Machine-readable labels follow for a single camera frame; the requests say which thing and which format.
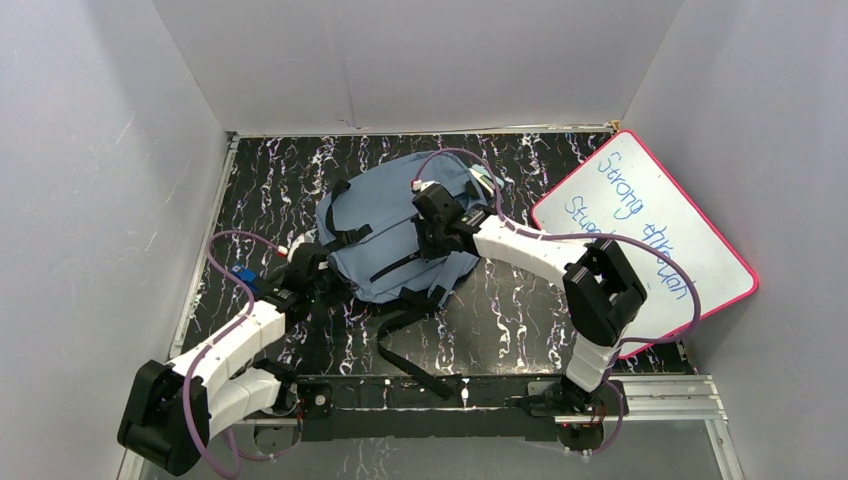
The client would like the blue student backpack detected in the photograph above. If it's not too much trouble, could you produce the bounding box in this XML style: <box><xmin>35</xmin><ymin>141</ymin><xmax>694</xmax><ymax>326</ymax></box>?
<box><xmin>314</xmin><ymin>152</ymin><xmax>495</xmax><ymax>399</ymax></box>

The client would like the teal eraser case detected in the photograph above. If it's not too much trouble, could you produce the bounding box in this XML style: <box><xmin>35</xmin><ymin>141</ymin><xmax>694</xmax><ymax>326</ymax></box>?
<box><xmin>471</xmin><ymin>165</ymin><xmax>504</xmax><ymax>199</ymax></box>

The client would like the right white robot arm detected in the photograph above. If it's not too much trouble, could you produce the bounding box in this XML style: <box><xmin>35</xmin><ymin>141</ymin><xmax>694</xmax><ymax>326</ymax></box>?
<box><xmin>412</xmin><ymin>181</ymin><xmax>647</xmax><ymax>414</ymax></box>

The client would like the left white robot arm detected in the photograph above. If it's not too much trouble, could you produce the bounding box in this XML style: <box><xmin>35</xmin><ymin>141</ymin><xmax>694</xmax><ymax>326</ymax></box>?
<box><xmin>117</xmin><ymin>242</ymin><xmax>331</xmax><ymax>476</ymax></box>

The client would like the pink framed whiteboard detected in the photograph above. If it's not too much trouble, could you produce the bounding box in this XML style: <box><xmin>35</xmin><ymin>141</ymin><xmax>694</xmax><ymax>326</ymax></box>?
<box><xmin>531</xmin><ymin>130</ymin><xmax>759</xmax><ymax>340</ymax></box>

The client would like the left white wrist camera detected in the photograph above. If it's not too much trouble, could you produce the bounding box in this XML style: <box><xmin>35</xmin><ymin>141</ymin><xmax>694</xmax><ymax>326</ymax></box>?
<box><xmin>288</xmin><ymin>231</ymin><xmax>315</xmax><ymax>257</ymax></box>

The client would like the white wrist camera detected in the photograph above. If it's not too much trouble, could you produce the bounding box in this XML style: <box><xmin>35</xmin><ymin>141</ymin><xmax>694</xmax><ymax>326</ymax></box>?
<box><xmin>412</xmin><ymin>180</ymin><xmax>440</xmax><ymax>195</ymax></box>
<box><xmin>288</xmin><ymin>231</ymin><xmax>315</xmax><ymax>257</ymax></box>

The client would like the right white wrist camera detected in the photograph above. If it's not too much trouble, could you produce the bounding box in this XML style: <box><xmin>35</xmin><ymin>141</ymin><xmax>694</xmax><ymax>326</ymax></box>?
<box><xmin>412</xmin><ymin>180</ymin><xmax>440</xmax><ymax>195</ymax></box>

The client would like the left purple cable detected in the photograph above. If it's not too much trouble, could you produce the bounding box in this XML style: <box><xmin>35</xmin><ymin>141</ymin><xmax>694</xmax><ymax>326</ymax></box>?
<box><xmin>182</xmin><ymin>230</ymin><xmax>303</xmax><ymax>480</ymax></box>

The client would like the black front rail frame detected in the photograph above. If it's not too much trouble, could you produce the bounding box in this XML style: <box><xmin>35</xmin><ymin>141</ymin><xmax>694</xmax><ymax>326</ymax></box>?
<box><xmin>298</xmin><ymin>375</ymin><xmax>573</xmax><ymax>442</ymax></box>

